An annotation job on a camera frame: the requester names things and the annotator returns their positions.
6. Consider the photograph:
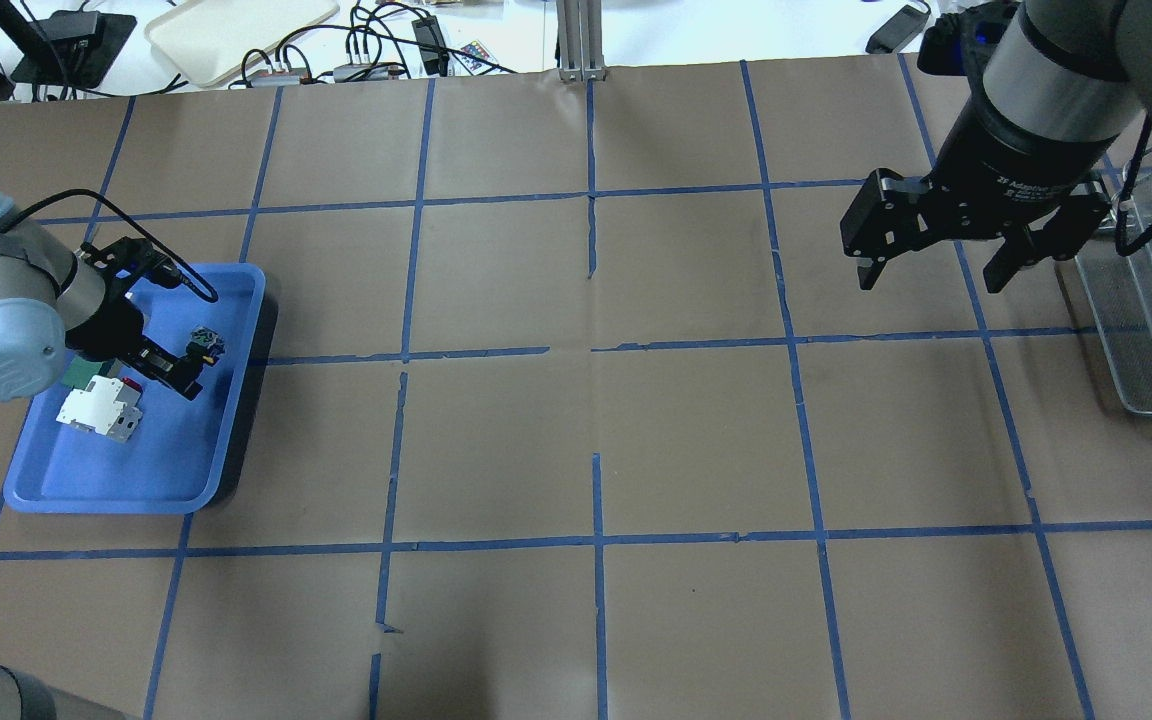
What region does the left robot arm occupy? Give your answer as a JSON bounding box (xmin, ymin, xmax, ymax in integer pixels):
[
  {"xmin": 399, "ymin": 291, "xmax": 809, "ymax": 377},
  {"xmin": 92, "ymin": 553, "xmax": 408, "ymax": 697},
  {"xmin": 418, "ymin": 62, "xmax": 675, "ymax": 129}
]
[{"xmin": 0, "ymin": 188, "xmax": 223, "ymax": 402}]

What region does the blue plastic tray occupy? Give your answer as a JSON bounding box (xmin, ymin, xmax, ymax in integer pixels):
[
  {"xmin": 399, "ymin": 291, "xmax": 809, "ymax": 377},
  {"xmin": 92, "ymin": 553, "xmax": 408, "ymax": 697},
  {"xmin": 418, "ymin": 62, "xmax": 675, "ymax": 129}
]
[{"xmin": 3, "ymin": 263, "xmax": 276, "ymax": 515}]

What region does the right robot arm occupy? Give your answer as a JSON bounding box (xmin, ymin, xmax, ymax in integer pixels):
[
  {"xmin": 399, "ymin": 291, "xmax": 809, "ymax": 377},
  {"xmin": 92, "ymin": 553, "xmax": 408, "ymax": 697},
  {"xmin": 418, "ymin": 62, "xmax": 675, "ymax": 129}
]
[{"xmin": 840, "ymin": 1, "xmax": 1152, "ymax": 293}]

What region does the black braided cable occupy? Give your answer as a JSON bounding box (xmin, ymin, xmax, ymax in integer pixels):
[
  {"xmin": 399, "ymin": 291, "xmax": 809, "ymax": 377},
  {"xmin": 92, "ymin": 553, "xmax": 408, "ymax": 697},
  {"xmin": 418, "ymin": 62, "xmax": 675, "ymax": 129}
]
[{"xmin": 0, "ymin": 189, "xmax": 220, "ymax": 304}]

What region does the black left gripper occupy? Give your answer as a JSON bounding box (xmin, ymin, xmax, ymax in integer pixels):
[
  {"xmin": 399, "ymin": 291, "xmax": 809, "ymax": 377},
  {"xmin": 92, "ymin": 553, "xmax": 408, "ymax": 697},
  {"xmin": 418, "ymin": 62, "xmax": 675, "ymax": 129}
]
[{"xmin": 70, "ymin": 237, "xmax": 207, "ymax": 401}]

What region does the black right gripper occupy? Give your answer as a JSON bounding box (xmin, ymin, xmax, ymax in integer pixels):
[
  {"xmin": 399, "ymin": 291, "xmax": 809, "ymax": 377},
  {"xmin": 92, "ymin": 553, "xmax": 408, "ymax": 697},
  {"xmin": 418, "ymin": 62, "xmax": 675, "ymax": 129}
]
[{"xmin": 840, "ymin": 129, "xmax": 1111, "ymax": 293}]

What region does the beige plastic tray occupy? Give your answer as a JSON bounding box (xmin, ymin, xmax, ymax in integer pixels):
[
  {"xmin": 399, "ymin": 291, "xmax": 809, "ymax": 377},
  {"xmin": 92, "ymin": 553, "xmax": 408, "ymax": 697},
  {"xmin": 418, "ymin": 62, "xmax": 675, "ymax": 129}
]
[{"xmin": 143, "ymin": 1, "xmax": 340, "ymax": 88}]

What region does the aluminium profile post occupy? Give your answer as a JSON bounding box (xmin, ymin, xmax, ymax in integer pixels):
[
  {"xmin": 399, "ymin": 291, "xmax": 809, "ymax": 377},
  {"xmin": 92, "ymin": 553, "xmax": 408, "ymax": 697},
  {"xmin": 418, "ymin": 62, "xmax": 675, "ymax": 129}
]
[{"xmin": 554, "ymin": 0, "xmax": 607, "ymax": 83}]

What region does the white circuit breaker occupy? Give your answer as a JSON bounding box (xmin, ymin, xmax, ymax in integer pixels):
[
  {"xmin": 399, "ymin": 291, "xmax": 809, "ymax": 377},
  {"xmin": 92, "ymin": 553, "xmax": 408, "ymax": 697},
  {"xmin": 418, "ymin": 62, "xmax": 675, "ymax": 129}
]
[{"xmin": 55, "ymin": 376, "xmax": 143, "ymax": 444}]

